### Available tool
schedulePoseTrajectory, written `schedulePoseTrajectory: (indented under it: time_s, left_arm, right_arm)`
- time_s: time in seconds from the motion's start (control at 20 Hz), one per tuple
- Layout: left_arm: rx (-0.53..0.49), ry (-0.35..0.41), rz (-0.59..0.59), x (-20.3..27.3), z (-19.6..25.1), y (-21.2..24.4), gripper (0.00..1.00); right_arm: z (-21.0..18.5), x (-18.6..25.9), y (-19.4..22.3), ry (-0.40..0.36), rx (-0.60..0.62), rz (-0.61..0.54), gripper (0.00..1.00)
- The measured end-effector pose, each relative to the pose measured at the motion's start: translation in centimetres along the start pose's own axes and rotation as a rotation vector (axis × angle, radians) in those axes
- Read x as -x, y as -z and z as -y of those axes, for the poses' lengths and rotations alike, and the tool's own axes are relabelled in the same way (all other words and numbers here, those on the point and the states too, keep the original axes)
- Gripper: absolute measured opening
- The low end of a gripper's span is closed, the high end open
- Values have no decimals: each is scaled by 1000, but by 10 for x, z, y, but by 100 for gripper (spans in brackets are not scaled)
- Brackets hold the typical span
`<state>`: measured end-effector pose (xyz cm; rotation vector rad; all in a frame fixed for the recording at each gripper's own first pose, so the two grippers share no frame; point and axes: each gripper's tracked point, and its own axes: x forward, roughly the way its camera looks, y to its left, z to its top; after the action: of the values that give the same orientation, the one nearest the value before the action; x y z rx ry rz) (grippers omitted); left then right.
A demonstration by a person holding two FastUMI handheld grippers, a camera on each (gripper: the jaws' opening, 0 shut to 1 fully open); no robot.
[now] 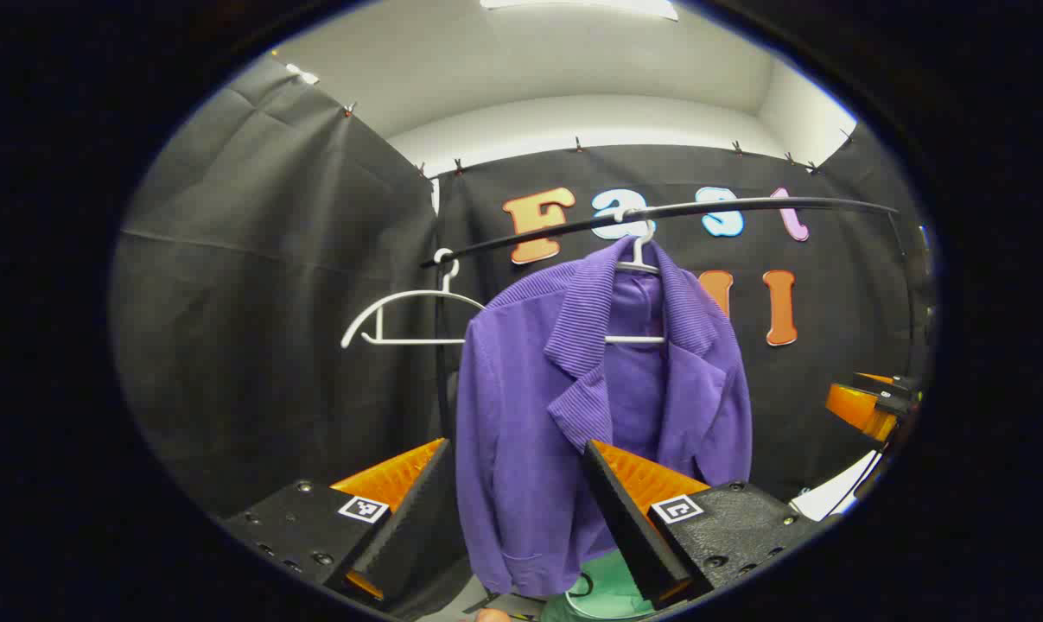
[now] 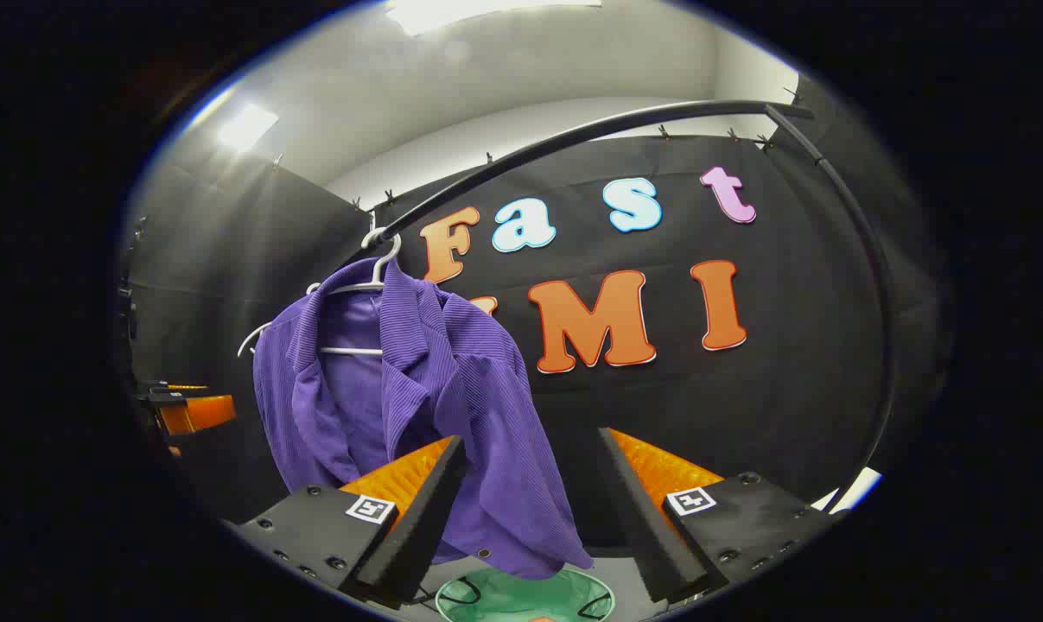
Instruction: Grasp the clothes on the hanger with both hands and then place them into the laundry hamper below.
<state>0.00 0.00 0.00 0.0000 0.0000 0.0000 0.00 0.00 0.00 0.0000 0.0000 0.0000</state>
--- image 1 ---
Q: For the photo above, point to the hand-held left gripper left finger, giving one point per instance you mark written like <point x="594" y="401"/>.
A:
<point x="409" y="518"/>

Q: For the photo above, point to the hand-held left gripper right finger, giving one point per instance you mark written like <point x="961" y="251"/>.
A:
<point x="629" y="518"/>

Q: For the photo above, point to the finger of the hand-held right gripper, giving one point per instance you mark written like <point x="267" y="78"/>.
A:
<point x="867" y="410"/>
<point x="893" y="389"/>

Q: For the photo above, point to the green laundry hamper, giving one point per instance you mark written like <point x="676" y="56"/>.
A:
<point x="612" y="592"/>

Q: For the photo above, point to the purple jacket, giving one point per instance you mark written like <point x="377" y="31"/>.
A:
<point x="521" y="415"/>

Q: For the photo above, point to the white clothes hanger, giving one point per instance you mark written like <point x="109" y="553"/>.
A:
<point x="635" y="339"/>
<point x="417" y="341"/>

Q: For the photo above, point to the black clothes rack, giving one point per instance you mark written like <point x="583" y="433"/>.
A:
<point x="746" y="206"/>

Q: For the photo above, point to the plain black backdrop cloth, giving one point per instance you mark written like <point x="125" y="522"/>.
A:
<point x="270" y="302"/>

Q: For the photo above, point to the row of small metal clips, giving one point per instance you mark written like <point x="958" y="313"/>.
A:
<point x="349" y="110"/>

